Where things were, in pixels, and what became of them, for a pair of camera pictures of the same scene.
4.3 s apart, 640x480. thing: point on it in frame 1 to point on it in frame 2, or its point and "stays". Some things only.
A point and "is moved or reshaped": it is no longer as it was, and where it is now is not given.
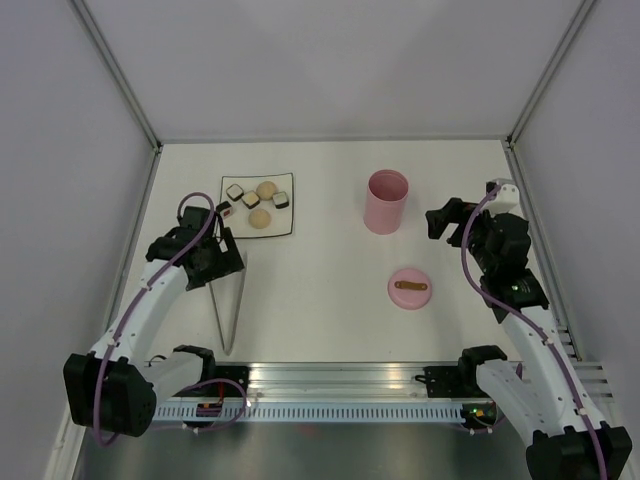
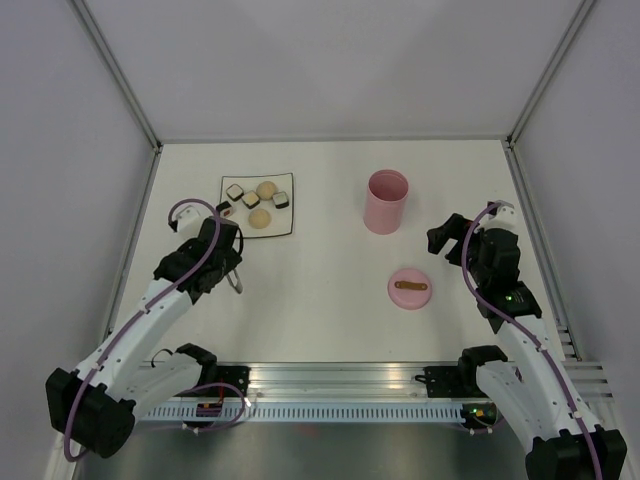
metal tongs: [226, 296] is moved or reshaped
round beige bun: [259, 218] stays
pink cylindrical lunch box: [387, 190] stays
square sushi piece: [251, 199] stays
